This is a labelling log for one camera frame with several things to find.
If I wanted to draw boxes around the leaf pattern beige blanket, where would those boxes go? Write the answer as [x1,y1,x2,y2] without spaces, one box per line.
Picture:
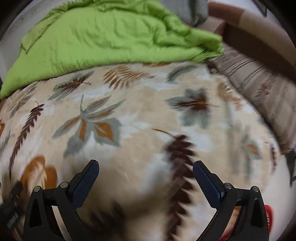
[1,62,280,240]

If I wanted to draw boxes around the brown padded headboard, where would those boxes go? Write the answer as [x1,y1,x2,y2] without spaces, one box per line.
[200,1,295,81]

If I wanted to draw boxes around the grey pillow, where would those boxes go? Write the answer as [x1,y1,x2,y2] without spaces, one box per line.
[160,0,208,27]

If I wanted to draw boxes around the red plastic trash basket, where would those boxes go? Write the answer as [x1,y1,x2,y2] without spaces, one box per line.
[220,205,273,241]

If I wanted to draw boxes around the green quilt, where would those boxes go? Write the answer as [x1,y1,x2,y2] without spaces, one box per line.
[1,1,223,98]

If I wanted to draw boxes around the striped beige pillow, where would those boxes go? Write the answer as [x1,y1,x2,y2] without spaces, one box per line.
[207,44,295,153]

